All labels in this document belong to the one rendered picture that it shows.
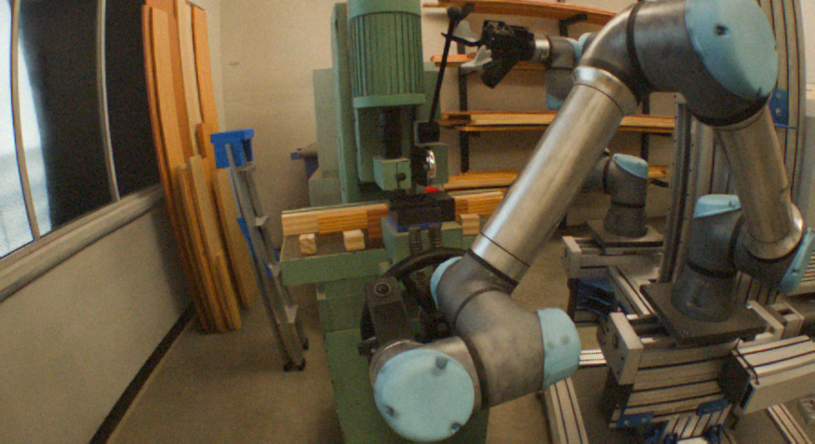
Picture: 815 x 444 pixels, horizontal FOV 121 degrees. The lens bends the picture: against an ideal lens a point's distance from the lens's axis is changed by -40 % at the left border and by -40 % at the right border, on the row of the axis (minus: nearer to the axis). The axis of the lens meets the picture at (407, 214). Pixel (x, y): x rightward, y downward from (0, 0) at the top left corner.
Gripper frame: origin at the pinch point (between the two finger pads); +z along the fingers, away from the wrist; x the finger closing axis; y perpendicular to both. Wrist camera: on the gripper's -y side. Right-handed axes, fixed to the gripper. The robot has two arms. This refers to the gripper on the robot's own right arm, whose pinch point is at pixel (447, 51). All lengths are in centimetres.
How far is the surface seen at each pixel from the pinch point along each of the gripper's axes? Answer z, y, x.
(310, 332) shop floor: 47, -170, 2
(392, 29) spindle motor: 12.7, 3.7, -3.7
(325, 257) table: 32, -28, 33
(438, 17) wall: -79, -99, -220
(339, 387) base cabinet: 33, -55, 56
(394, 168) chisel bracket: 13.2, -23.1, 14.4
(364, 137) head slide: 18.1, -26.5, -0.4
